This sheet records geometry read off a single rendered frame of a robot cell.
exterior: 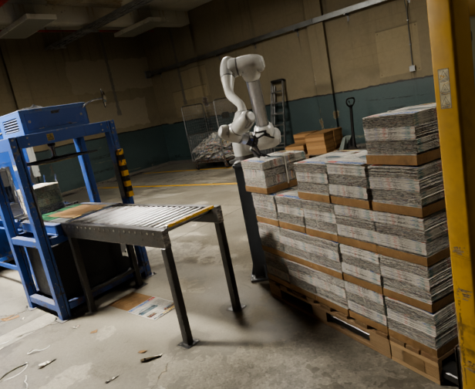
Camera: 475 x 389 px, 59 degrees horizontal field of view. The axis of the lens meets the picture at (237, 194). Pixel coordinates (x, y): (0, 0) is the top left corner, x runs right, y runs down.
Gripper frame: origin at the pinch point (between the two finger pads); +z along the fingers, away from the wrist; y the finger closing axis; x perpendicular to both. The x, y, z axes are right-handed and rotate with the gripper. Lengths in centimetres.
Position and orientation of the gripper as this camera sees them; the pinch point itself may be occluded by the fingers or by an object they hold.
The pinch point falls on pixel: (270, 146)
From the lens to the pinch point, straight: 304.7
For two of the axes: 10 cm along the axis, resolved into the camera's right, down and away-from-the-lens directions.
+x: 4.8, 0.9, -8.7
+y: -2.2, 9.8, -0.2
